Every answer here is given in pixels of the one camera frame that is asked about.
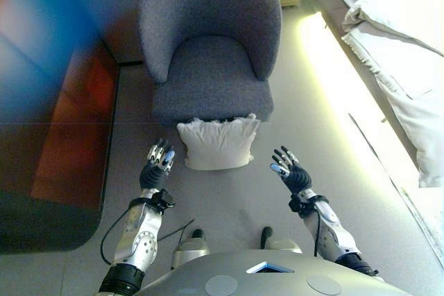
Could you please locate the grey fabric armchair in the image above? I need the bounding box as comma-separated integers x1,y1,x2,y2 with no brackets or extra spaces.
137,0,282,126

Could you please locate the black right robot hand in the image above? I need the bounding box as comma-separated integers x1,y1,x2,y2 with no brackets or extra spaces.
268,146,313,193

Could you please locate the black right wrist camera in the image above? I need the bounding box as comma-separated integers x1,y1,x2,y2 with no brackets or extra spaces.
289,193,307,213

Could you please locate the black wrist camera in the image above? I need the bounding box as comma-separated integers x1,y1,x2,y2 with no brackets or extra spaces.
152,189,176,211
289,193,307,213

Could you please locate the silver left robot leg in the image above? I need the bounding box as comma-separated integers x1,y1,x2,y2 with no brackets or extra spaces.
171,228,211,271

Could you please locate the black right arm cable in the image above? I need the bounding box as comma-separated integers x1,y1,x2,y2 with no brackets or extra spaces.
314,202,323,257

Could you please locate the thin black loose cable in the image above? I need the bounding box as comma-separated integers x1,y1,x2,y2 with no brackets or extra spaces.
159,219,195,241

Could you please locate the brown wooden cabinet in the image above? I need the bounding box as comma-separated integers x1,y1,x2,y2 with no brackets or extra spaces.
0,25,121,254

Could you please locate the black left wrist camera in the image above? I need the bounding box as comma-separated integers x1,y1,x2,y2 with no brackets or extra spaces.
152,189,176,211

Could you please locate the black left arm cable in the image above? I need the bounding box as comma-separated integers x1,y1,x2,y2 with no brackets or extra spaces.
100,205,139,264

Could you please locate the white fringed cushion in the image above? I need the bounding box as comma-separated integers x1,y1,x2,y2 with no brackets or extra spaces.
176,113,262,171

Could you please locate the silver right robot leg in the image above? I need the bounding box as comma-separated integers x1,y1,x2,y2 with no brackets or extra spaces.
259,226,302,254

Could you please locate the grey robot torso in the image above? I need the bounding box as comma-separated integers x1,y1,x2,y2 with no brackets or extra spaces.
133,249,413,296

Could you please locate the glowing bed light strip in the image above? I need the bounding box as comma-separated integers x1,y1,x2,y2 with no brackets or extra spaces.
298,11,444,241

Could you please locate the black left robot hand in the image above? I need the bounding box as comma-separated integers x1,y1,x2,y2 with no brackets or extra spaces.
139,138,176,190

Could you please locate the silver robot leg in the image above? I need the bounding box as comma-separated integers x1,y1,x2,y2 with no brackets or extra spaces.
171,228,211,271
259,226,302,254

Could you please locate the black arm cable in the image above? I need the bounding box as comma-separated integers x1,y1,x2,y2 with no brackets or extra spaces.
314,202,323,257
100,205,139,264

